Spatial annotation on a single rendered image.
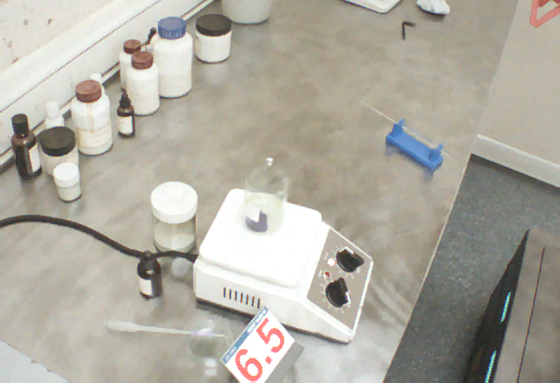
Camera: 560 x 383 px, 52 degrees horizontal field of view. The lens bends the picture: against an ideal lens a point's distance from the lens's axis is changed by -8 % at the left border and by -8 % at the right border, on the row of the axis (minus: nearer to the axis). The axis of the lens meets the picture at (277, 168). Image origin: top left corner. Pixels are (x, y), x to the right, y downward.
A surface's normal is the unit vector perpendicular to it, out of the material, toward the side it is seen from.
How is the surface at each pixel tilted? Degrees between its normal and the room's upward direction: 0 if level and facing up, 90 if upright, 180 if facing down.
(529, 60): 90
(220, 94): 0
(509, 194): 0
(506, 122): 90
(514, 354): 0
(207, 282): 90
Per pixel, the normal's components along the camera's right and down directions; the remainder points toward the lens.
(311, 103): 0.10, -0.74
